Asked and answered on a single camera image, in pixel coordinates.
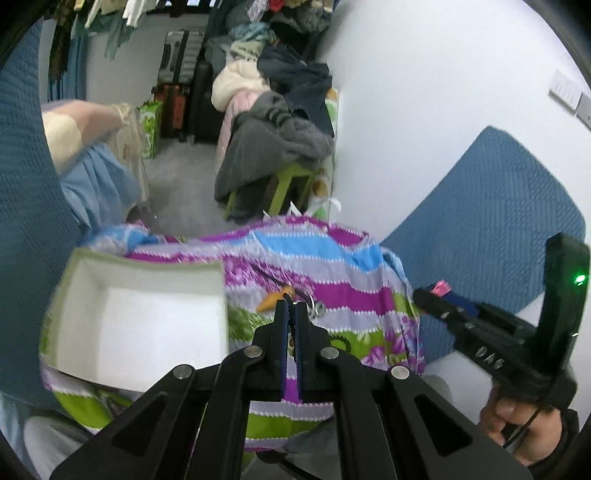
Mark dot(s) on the pink cream pillow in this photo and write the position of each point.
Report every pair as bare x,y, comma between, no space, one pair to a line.
71,126

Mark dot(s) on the small blue textured cushion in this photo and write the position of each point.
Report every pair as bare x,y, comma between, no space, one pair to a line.
484,227

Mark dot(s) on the red suitcase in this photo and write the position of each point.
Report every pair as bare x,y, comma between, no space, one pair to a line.
173,98

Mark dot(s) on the cream fluffy blanket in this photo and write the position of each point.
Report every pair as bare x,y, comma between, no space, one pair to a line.
236,76

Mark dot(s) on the silver ring keychain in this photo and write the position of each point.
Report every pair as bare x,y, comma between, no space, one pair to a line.
316,309

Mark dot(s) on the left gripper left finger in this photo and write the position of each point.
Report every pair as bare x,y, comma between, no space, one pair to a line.
224,392

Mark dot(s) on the pink charm jewelry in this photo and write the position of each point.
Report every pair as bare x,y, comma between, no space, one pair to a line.
440,289

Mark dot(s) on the right hand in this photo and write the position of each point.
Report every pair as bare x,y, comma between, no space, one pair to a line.
540,430

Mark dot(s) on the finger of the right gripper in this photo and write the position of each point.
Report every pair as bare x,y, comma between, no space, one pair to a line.
461,302
455,318

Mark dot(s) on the green printed shopping bag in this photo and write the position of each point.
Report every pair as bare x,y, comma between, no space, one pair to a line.
150,117

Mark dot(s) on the light blue bed sheet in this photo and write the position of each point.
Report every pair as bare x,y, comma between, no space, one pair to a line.
100,191

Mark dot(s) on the large blue textured cushion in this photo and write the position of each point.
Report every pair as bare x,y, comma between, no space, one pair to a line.
38,231

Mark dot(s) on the grey blanket on stool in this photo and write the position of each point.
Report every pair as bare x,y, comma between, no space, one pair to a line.
263,140

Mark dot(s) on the open green cardboard box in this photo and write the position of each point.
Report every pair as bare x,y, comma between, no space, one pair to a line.
124,323

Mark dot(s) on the green stool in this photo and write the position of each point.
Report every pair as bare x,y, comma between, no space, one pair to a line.
272,194

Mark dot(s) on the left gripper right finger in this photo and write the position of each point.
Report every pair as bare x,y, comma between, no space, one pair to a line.
327,374

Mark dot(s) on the white wall switch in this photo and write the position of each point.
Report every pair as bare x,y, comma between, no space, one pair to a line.
565,91

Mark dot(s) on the dark navy jacket pile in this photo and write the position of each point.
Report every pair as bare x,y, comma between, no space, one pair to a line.
304,85

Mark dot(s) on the grey hard suitcase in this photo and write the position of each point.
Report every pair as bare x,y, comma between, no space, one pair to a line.
179,57

